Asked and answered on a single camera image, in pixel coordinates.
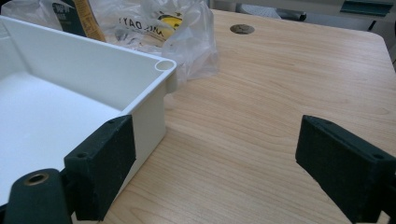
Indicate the dark and yellow packet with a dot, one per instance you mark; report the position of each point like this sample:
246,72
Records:
81,18

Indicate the white plastic box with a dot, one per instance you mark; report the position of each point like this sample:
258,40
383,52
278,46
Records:
62,102

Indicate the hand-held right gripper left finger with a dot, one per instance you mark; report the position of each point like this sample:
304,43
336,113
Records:
99,168

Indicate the grey chair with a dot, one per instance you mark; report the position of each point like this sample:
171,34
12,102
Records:
274,11

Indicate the clear plastic bag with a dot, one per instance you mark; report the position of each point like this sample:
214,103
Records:
174,34

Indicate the dark green bar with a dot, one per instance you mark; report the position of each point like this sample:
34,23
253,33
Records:
365,6

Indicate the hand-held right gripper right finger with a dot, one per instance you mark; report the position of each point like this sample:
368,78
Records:
342,174

